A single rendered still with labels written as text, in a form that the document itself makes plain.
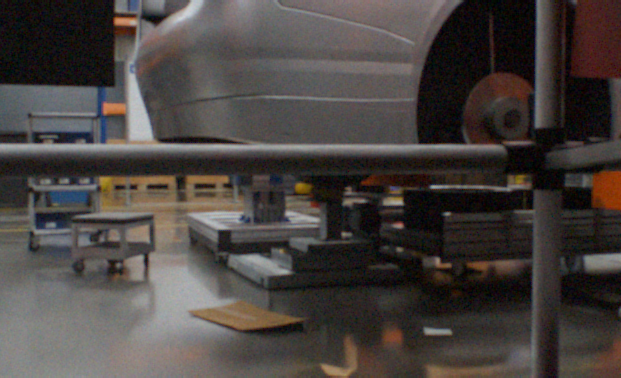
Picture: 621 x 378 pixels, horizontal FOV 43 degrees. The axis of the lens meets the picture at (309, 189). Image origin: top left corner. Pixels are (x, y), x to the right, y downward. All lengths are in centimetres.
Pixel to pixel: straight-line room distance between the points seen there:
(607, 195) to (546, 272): 227
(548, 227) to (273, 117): 166
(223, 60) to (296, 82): 24
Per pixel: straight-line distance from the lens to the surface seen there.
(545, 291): 85
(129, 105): 1064
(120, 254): 475
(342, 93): 247
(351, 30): 250
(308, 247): 429
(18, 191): 1039
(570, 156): 80
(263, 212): 549
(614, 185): 308
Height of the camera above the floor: 74
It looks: 3 degrees down
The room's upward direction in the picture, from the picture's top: straight up
